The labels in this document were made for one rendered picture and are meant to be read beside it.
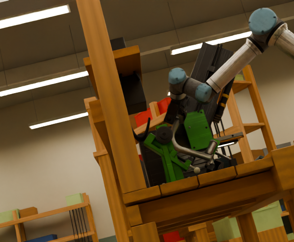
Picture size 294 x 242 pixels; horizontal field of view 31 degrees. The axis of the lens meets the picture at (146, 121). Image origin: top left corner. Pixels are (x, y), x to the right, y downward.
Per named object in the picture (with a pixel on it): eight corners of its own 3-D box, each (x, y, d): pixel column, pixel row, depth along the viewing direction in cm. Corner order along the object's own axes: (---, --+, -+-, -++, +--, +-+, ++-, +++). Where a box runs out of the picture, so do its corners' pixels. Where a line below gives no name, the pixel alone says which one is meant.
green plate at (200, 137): (214, 153, 261) (203, 117, 271) (215, 145, 254) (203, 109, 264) (192, 158, 261) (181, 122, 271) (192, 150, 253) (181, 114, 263)
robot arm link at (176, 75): (181, 83, 225) (164, 76, 228) (182, 98, 234) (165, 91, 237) (190, 70, 229) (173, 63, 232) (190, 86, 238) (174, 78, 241)
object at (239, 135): (239, 143, 284) (238, 138, 285) (244, 137, 269) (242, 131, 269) (169, 161, 283) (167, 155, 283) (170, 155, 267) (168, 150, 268)
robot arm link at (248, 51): (268, 19, 242) (192, 94, 249) (265, 12, 232) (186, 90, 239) (287, 36, 239) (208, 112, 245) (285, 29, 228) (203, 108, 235)
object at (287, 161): (250, 212, 333) (242, 189, 337) (321, 181, 188) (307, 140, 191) (228, 218, 333) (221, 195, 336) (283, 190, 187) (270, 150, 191)
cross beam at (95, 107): (125, 171, 331) (122, 157, 333) (105, 120, 205) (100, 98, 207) (117, 173, 331) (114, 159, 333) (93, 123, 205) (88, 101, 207)
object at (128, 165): (151, 216, 333) (116, 75, 357) (147, 187, 189) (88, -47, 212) (137, 220, 333) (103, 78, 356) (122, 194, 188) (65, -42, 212)
